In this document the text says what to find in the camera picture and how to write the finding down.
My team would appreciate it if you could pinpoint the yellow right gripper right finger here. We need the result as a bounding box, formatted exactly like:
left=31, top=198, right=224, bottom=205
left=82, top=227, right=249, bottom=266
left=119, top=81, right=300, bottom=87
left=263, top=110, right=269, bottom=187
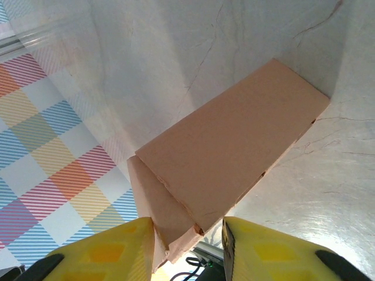
left=221, top=216, right=375, bottom=281

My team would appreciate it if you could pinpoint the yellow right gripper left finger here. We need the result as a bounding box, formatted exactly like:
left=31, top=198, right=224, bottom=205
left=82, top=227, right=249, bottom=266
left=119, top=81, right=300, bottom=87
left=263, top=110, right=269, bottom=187
left=22, top=217, right=155, bottom=281

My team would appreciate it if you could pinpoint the orange paper box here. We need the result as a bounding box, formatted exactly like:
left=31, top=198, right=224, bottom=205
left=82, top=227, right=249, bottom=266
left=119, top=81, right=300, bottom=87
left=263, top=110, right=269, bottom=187
left=127, top=57, right=331, bottom=272

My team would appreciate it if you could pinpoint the aluminium side rail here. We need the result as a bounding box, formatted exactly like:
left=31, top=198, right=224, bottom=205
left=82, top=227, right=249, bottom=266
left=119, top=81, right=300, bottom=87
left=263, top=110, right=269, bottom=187
left=0, top=22, right=64, bottom=58

